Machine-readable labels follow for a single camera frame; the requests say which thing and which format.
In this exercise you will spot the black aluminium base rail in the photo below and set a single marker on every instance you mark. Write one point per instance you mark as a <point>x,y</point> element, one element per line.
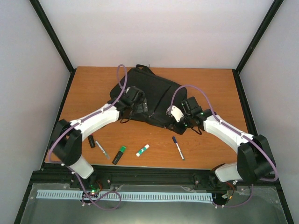
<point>106,176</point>

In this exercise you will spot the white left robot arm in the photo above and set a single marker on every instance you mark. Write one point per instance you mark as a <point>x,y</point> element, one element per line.
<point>67,138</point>

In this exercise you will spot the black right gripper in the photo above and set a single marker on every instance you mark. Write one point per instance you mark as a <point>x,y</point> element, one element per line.
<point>178,129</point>

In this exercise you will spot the left black frame post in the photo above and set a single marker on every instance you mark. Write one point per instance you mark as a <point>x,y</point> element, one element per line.
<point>51,33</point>

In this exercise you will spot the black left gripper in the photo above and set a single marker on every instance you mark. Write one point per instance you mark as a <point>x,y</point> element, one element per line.
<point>141,109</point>

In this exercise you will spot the white glue stick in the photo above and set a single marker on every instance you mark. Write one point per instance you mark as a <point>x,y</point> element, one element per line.
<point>142,150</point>

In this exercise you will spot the blue whiteboard marker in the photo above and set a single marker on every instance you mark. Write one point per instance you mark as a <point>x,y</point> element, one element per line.
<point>178,147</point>

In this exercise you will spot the right black frame post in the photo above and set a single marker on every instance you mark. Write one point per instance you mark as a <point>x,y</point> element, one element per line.
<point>276,4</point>

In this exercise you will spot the light blue cable duct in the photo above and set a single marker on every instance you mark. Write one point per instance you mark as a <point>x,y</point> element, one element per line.
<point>127,196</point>

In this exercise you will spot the green highlighter marker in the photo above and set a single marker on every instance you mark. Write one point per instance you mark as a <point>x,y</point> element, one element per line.
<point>119,155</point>

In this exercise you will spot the black frame post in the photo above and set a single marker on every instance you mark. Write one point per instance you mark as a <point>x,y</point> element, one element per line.
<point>51,33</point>
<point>276,4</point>

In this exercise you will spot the pink highlighter marker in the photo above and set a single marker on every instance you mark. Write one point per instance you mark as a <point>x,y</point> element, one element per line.
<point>91,141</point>

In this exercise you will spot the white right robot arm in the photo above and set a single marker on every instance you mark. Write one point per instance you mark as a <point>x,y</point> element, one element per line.
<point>254,158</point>

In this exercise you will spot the black student backpack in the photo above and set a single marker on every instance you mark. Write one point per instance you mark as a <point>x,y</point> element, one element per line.
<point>159,92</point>

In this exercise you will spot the silver pen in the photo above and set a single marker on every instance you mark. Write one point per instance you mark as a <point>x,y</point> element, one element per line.
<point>102,149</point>

